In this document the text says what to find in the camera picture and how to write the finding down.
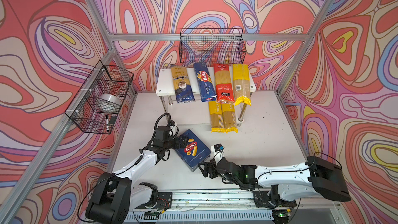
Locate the blue Barilla rigatoni box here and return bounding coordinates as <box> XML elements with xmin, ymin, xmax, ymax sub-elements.
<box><xmin>176</xmin><ymin>129</ymin><xmax>211</xmax><ymax>172</ymax></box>

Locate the yellow Pastatime spaghetti bag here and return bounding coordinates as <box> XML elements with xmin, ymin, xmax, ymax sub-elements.
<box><xmin>221</xmin><ymin>103</ymin><xmax>238</xmax><ymax>133</ymax></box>
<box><xmin>208</xmin><ymin>101</ymin><xmax>226</xmax><ymax>133</ymax></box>

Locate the dark blue spaghetti bag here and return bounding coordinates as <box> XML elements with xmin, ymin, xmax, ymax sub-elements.
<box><xmin>171</xmin><ymin>66</ymin><xmax>195</xmax><ymax>103</ymax></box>

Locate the blue Barilla spaghetti box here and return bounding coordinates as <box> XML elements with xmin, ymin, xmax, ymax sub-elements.
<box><xmin>193</xmin><ymin>62</ymin><xmax>217</xmax><ymax>102</ymax></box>

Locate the red spaghetti bag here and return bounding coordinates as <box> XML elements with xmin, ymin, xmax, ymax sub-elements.
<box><xmin>214</xmin><ymin>64</ymin><xmax>235</xmax><ymax>104</ymax></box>

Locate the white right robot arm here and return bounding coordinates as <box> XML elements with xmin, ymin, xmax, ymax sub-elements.
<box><xmin>199</xmin><ymin>153</ymin><xmax>351</xmax><ymax>202</ymax></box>

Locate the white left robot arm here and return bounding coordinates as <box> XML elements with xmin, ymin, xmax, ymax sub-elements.
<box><xmin>77</xmin><ymin>113</ymin><xmax>188</xmax><ymax>224</ymax></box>

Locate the white two-tier shelf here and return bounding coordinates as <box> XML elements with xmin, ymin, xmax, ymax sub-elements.
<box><xmin>155</xmin><ymin>66</ymin><xmax>257</xmax><ymax>127</ymax></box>

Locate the black marker pen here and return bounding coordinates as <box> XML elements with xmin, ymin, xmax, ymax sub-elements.
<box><xmin>106</xmin><ymin>115</ymin><xmax>110</xmax><ymax>132</ymax></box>

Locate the silver tape roll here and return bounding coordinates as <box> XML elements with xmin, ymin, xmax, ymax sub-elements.
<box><xmin>97</xmin><ymin>93</ymin><xmax>122</xmax><ymax>114</ymax></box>

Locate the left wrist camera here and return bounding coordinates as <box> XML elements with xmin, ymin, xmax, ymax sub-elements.
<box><xmin>169</xmin><ymin>120</ymin><xmax>179</xmax><ymax>136</ymax></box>

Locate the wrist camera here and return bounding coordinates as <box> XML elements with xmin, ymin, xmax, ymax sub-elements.
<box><xmin>211</xmin><ymin>144</ymin><xmax>224</xmax><ymax>164</ymax></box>
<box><xmin>169</xmin><ymin>120</ymin><xmax>179</xmax><ymax>136</ymax></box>

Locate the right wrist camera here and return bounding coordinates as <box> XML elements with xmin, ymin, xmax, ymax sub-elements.
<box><xmin>211</xmin><ymin>144</ymin><xmax>224</xmax><ymax>164</ymax></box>

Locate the black wire basket left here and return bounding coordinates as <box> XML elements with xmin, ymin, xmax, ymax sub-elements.
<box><xmin>65</xmin><ymin>61</ymin><xmax>134</xmax><ymax>134</ymax></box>

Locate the black wire basket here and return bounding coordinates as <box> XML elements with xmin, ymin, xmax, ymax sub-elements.
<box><xmin>179</xmin><ymin>27</ymin><xmax>247</xmax><ymax>67</ymax></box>
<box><xmin>65</xmin><ymin>61</ymin><xmax>134</xmax><ymax>134</ymax></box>

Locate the black wire basket back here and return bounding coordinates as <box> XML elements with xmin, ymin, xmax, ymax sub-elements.
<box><xmin>179</xmin><ymin>27</ymin><xmax>247</xmax><ymax>67</ymax></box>

